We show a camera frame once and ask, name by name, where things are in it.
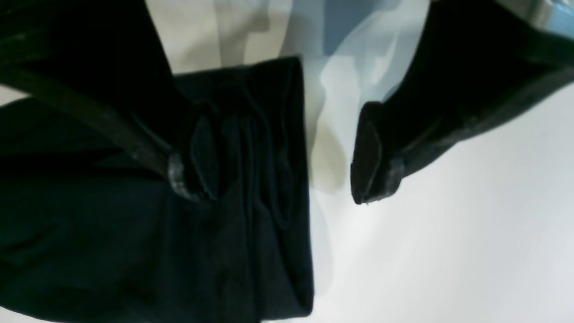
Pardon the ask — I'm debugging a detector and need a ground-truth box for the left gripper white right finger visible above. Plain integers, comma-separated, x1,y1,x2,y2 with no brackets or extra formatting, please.
350,0,574,205

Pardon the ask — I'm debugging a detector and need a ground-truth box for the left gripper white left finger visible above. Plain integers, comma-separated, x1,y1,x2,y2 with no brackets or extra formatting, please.
1,0,218,202

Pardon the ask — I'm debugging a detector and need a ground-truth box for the black T-shirt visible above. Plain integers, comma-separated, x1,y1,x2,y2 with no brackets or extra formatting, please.
0,57,314,323

